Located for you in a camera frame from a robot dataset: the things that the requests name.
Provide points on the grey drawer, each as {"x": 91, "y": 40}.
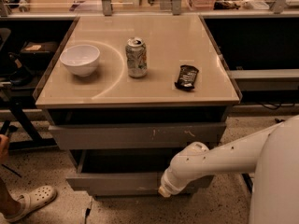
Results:
{"x": 121, "y": 172}
{"x": 139, "y": 135}

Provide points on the black metal stand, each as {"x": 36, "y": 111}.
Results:
{"x": 248, "y": 181}

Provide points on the grey top drawer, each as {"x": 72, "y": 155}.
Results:
{"x": 139, "y": 135}

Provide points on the black power adapter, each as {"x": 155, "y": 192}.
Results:
{"x": 279, "y": 120}

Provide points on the crushed soda can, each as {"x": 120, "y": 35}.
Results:
{"x": 136, "y": 54}

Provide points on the person's leg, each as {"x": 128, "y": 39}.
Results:
{"x": 8, "y": 206}

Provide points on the white ceramic bowl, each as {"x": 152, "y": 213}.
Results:
{"x": 81, "y": 60}

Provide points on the black snack bar wrapper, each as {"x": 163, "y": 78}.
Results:
{"x": 186, "y": 78}

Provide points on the white clog shoe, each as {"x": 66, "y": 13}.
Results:
{"x": 32, "y": 201}

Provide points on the black left table frame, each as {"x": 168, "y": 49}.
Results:
{"x": 28, "y": 125}

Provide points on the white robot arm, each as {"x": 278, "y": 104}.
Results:
{"x": 271, "y": 154}

